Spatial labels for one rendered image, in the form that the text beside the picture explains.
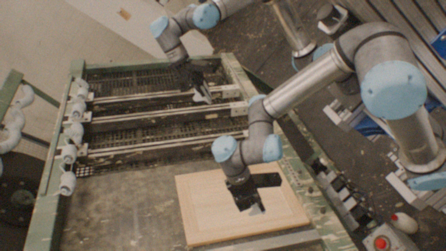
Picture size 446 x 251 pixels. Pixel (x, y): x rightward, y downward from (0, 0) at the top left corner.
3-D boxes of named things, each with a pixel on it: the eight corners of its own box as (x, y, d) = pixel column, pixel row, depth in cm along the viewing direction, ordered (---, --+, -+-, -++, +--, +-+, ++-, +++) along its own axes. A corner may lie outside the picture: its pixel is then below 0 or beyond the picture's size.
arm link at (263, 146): (276, 117, 99) (239, 125, 103) (278, 151, 93) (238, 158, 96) (282, 133, 105) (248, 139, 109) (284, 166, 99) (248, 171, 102)
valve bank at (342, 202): (397, 228, 162) (370, 213, 150) (374, 247, 167) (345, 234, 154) (342, 159, 202) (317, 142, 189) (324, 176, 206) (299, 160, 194)
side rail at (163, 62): (221, 68, 305) (221, 57, 299) (88, 80, 283) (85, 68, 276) (219, 64, 311) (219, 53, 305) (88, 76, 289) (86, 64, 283)
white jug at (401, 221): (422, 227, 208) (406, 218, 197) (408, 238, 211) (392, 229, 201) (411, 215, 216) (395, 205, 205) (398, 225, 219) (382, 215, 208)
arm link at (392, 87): (444, 146, 107) (402, 21, 72) (461, 191, 98) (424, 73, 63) (401, 157, 113) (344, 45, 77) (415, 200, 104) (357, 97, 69)
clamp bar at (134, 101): (240, 98, 254) (241, 67, 240) (65, 117, 229) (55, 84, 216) (236, 91, 261) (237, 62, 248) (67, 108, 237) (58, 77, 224)
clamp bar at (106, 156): (265, 145, 209) (269, 111, 195) (53, 175, 185) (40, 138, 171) (260, 135, 217) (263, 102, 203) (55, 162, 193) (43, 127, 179)
